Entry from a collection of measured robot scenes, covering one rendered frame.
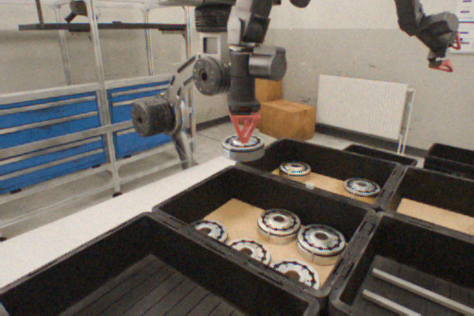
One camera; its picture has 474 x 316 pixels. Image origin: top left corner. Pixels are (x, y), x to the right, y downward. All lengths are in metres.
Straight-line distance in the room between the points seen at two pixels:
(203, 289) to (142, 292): 0.12
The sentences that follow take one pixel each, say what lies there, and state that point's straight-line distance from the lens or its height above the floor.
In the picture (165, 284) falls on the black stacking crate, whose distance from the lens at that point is 0.67.
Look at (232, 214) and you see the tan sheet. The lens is 0.84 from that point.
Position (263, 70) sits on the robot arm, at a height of 1.22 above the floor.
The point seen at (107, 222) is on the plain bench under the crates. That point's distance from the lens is 1.12.
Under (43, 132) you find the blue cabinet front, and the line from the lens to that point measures 2.40.
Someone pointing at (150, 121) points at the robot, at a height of 0.89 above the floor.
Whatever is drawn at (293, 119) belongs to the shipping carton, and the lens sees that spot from 3.63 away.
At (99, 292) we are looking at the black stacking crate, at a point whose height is 0.83.
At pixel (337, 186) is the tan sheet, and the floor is 0.83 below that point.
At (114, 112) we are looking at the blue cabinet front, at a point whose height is 0.70.
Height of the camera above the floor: 1.29
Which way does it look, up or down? 20 degrees down
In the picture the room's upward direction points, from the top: straight up
